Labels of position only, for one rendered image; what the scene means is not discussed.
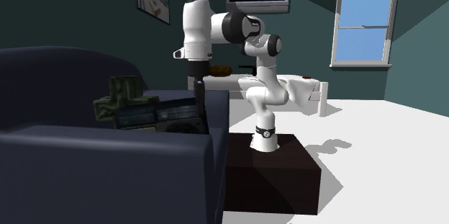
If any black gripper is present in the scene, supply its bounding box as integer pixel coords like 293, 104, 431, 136
186, 60, 211, 120

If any brown round loaf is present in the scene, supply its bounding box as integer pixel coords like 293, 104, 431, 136
209, 65, 232, 77

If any green cross-shaped block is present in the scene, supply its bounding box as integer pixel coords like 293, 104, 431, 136
92, 75, 160, 122

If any dark robot stand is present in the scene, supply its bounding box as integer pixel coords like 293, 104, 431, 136
223, 133, 322, 216

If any dark blue sofa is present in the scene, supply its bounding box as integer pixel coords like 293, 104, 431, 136
0, 45, 230, 224

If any white framed window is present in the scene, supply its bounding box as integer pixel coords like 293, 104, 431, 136
330, 0, 400, 68

